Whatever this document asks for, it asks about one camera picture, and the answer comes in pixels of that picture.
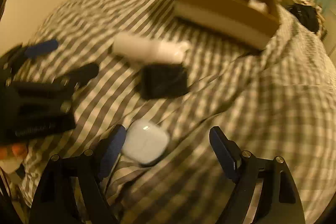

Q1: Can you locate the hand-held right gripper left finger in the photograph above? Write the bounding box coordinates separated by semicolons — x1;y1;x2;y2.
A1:
29;124;126;224

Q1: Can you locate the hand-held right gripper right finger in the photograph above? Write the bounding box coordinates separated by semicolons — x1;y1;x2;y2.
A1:
209;126;306;224

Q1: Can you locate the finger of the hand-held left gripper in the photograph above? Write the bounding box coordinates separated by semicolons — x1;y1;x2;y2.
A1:
0;39;59;77
51;63;100;93

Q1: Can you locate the white earbuds case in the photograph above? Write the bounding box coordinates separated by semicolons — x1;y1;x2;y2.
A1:
121;119;169;167

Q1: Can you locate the white oblong case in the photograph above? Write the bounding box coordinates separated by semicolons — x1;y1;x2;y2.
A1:
112;32;192;65

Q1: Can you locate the black square box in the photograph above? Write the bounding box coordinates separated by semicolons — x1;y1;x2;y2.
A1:
137;63;190;101

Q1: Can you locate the cardboard box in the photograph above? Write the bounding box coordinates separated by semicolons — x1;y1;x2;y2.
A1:
172;0;281;51

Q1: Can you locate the person's left hand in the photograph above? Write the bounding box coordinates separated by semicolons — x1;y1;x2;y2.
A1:
0;143;29;174

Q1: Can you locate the checkered bed blanket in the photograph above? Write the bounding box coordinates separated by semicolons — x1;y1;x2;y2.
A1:
10;0;336;224

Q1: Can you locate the white item in box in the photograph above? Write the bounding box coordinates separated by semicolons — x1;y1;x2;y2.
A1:
248;0;269;14

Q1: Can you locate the black bag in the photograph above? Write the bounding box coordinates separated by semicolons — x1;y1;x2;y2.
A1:
286;4;322;34

